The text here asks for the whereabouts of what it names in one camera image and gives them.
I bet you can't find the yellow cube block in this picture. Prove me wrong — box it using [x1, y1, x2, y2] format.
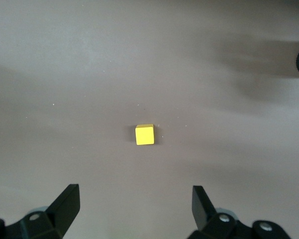
[134, 123, 156, 146]

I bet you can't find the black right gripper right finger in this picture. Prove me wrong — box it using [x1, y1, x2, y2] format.
[189, 185, 292, 239]

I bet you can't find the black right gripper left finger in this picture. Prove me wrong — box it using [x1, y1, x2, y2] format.
[0, 183, 81, 239]

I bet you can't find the brown paper table cover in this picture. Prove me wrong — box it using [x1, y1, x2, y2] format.
[0, 0, 299, 239]

